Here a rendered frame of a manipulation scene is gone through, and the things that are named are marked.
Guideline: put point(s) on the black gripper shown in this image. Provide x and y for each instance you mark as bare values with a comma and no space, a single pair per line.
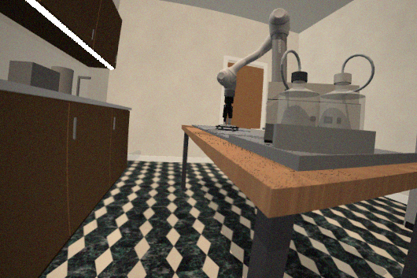
227,109

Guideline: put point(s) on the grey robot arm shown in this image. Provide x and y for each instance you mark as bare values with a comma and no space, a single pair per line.
279,27

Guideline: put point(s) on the grey curved hose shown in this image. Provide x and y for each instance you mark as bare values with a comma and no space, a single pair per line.
282,64
372,68

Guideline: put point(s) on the translucent plastic bottle with grey cap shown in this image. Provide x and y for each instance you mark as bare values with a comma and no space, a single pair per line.
342,108

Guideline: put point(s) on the translucent plastic bottle with black cap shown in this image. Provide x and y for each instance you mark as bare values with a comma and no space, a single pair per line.
298,105

